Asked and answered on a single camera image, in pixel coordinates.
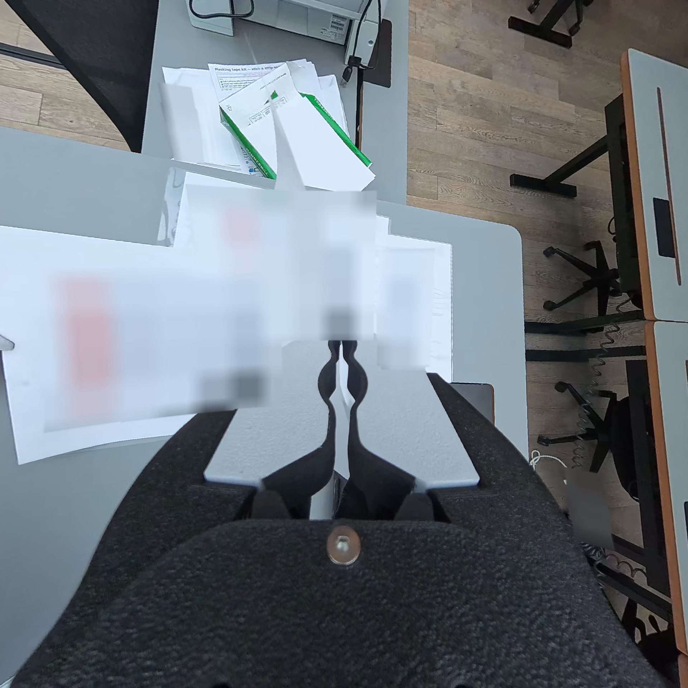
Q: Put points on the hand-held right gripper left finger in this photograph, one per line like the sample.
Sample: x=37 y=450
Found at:
x=279 y=441

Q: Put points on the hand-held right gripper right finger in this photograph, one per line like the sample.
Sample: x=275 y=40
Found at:
x=408 y=430

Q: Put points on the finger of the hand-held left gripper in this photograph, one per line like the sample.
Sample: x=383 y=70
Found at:
x=5 y=344

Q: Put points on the large white paper sheet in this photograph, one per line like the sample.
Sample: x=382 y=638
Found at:
x=21 y=430

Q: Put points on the large grey desk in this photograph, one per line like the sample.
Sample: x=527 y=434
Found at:
x=64 y=188

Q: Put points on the narrow grey desk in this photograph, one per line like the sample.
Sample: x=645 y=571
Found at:
x=387 y=134

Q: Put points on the grey board with wooden edge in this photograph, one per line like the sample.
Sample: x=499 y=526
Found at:
x=473 y=400

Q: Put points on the black office chair base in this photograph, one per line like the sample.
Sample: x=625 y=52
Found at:
x=602 y=274

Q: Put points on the black mesh office chair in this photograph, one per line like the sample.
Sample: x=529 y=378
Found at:
x=97 y=70

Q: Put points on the blank white paper sheet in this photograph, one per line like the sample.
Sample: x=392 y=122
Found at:
x=322 y=150

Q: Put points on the white envelope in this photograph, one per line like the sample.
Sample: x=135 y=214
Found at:
x=217 y=140

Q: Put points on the green white paper ream wrapper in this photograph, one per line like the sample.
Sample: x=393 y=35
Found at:
x=242 y=115

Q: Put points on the pile of white papers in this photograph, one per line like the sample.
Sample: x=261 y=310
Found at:
x=330 y=91

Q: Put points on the printed instruction sheet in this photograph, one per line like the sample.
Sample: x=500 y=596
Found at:
x=236 y=80

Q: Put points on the white printer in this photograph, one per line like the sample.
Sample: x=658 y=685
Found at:
x=301 y=16

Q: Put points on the black table leg frame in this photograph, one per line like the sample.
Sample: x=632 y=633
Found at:
x=537 y=27

